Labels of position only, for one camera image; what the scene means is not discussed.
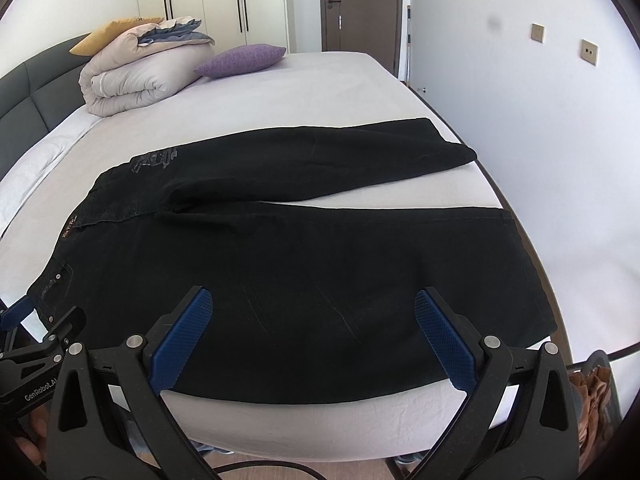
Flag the black denim pants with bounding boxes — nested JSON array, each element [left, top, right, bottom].
[[28, 118, 556, 404]]

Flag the left hand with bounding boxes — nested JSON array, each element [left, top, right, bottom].
[[14, 405, 49, 466]]

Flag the dark grey upholstered headboard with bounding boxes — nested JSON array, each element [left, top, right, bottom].
[[0, 35, 89, 174]]

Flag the folded beige duvet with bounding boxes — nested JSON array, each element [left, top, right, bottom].
[[78, 22, 215, 117]]

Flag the white mattress bed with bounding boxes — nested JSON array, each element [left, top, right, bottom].
[[0, 51, 572, 463]]

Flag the purple pillow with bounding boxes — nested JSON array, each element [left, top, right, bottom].
[[194, 44, 286, 79]]

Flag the mustard yellow pillow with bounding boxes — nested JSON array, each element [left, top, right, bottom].
[[70, 16, 163, 56]]

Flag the folded blue grey clothes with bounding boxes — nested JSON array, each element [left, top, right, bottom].
[[138, 16, 214, 47]]

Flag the brown wooden door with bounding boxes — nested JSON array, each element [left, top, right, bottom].
[[320, 0, 402, 75]]

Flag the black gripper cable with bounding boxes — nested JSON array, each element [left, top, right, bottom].
[[199, 458, 331, 480]]

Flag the lower beige wall socket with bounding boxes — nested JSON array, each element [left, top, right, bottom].
[[579, 39, 598, 66]]

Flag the beige wall socket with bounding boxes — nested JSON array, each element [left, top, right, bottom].
[[530, 23, 546, 44], [579, 39, 598, 66]]

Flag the upper beige wall socket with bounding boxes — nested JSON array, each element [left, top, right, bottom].
[[530, 23, 546, 44]]

